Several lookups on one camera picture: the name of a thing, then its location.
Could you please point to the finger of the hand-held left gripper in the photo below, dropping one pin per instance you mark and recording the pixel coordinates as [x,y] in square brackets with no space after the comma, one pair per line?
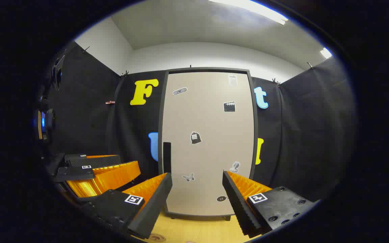
[96,162]
[106,179]

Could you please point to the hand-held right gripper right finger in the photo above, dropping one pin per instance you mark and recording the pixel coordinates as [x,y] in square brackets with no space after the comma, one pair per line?
[236,202]

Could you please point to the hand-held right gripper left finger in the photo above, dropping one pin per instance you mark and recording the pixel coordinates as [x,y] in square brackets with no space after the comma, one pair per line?
[154,206]

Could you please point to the grey cabinet door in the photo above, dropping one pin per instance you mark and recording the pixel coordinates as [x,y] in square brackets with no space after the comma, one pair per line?
[211,152]

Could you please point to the grey cabinet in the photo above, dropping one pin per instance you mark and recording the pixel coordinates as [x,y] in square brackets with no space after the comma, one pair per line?
[161,108]

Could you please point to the black backdrop cloth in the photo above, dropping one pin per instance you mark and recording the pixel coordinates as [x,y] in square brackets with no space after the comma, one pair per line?
[89,118]

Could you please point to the red-brown clip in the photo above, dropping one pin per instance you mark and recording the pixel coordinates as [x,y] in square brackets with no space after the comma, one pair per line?
[110,102]

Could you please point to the black clip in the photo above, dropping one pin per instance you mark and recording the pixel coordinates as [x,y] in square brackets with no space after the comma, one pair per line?
[125,73]
[275,81]

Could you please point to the ceiling light panel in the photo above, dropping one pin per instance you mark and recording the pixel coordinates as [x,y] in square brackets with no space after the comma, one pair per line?
[252,8]
[326,53]

